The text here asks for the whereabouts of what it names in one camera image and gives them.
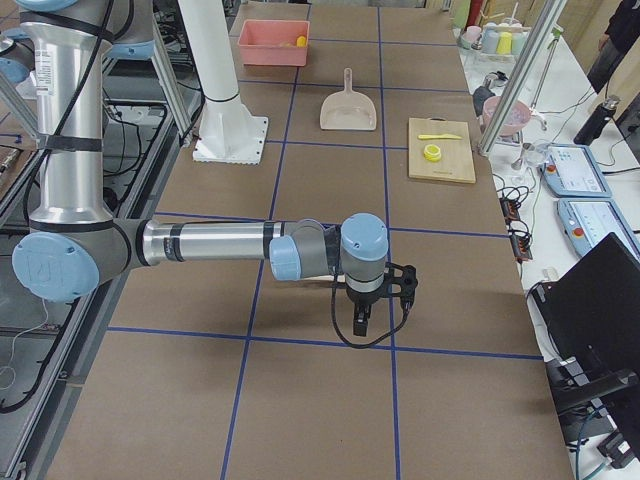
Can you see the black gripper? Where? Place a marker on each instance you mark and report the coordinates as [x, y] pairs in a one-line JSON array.
[[362, 298]]

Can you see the beige plastic dustpan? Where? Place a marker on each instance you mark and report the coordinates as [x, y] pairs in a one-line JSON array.
[[348, 109]]

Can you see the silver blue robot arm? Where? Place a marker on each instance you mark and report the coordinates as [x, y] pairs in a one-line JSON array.
[[75, 243]]

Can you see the pink plastic bin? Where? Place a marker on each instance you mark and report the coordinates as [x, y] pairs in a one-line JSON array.
[[259, 39]]

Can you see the yellow toy lemon slice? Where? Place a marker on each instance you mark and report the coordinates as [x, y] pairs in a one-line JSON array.
[[432, 153]]

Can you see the bamboo cutting board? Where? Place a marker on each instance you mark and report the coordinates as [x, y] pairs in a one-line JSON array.
[[457, 163]]

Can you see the yellow plastic toy knife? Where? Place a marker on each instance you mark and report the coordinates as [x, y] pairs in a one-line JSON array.
[[443, 136]]

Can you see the black laptop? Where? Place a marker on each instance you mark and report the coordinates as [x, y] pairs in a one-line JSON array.
[[592, 311]]

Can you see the blue teach pendant near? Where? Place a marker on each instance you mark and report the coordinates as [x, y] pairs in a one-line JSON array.
[[586, 221]]

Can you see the blue teach pendant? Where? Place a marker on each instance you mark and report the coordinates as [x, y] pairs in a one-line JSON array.
[[571, 171], [586, 221]]

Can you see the blue teach pendant far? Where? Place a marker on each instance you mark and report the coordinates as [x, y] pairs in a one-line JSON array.
[[571, 171]]

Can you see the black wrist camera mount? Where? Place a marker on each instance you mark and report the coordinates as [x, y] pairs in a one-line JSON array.
[[400, 281]]

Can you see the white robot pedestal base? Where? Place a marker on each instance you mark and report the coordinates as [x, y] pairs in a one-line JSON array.
[[228, 132]]

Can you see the aluminium frame post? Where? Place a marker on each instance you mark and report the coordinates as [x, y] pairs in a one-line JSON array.
[[535, 43]]

